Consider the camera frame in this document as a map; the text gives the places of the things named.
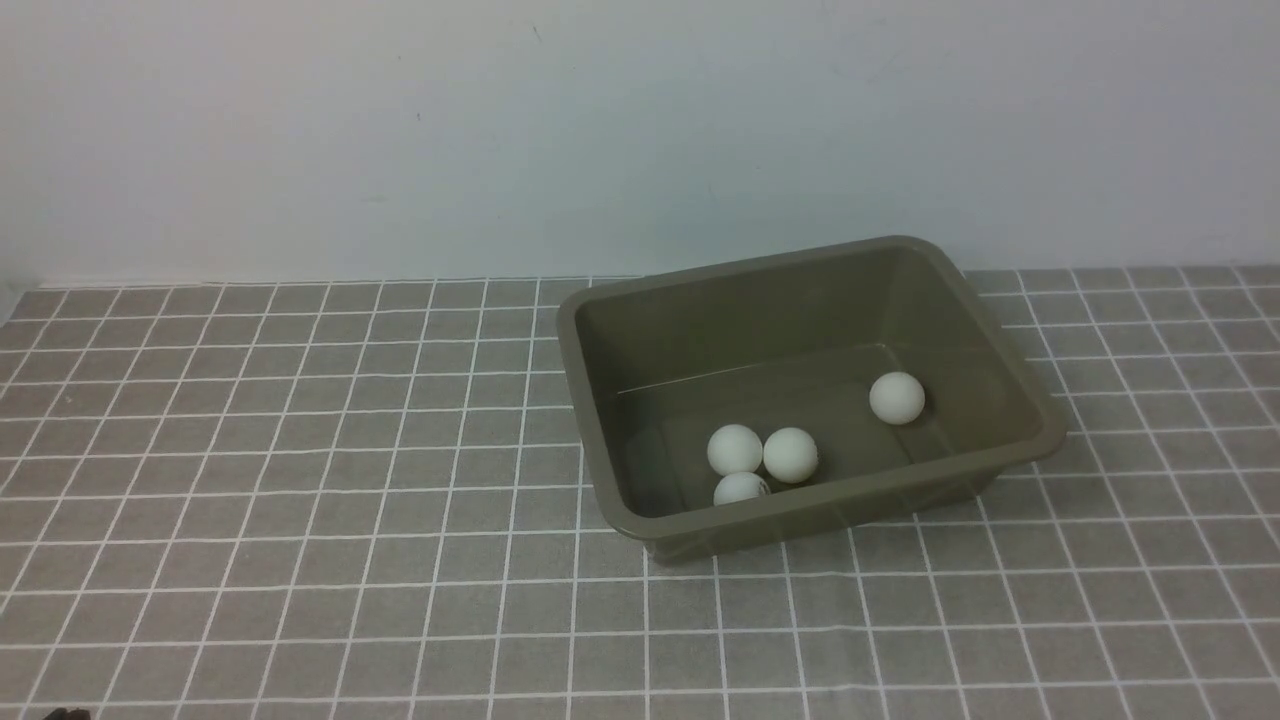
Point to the white ball with logo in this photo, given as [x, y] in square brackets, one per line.
[738, 487]

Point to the plain white table-tennis ball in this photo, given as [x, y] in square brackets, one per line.
[897, 398]

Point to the olive plastic bin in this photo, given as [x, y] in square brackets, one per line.
[655, 364]

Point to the grey checked tablecloth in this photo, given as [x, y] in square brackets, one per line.
[368, 501]

